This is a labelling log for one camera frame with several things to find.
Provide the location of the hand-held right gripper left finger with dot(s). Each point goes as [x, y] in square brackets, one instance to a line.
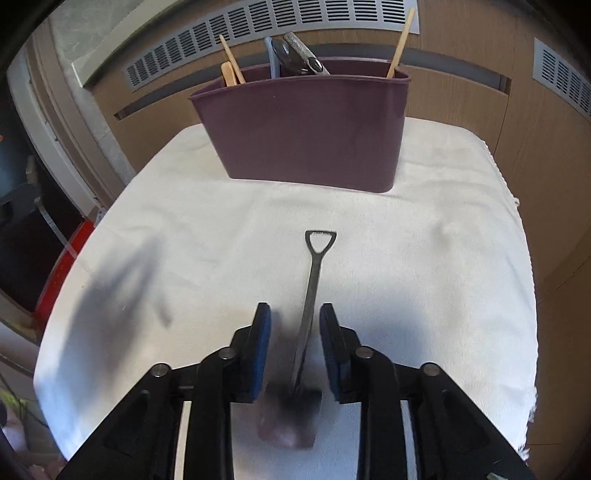
[262, 341]

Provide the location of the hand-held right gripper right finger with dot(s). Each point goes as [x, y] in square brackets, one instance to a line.
[328, 341]

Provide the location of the metal shovel-shaped spoon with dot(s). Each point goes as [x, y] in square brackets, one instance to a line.
[314, 286]

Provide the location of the purple plastic utensil holder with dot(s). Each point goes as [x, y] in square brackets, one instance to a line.
[304, 129]

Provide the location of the blue utensil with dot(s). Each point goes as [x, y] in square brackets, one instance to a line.
[272, 60]

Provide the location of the wooden chopstick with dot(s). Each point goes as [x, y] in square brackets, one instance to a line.
[400, 44]
[233, 62]

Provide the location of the white cloth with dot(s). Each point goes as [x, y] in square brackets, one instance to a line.
[415, 230]

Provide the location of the black utensil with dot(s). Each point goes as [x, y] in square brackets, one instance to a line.
[288, 57]

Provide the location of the large grey vent grille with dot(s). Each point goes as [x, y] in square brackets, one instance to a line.
[207, 32]

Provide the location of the small grey vent grille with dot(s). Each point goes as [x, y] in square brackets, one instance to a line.
[561, 74]

